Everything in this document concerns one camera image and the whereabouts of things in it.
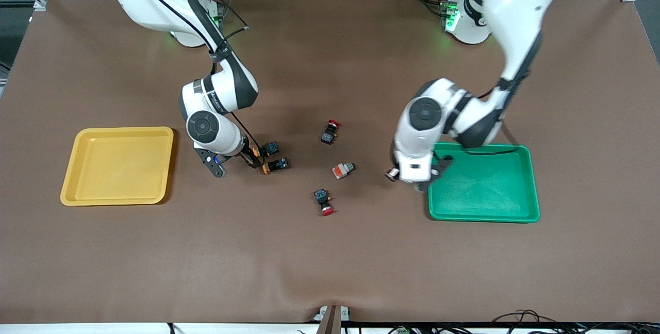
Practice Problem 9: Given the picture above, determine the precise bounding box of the yellow-capped black push button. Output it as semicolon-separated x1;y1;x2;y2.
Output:
261;157;291;175
254;141;281;162

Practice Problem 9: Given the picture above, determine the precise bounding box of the green plastic tray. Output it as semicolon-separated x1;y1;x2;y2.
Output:
426;142;540;223

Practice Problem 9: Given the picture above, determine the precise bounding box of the red-capped black push button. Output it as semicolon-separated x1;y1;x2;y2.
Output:
313;188;335;216
320;120;342;145

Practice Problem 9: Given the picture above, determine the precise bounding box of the brown table mat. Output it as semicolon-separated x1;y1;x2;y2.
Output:
0;0;660;324

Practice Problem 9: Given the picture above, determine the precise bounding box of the yellow plastic tray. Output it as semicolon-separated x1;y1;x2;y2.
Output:
60;127;175;206

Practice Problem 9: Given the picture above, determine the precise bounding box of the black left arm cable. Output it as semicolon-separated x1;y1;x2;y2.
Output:
432;122;520;158

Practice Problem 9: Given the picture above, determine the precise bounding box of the metal table edge bracket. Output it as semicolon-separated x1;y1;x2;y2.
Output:
313;305;351;334

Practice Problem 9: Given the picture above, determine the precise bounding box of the black cable bundle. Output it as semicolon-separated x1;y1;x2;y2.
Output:
490;309;660;334

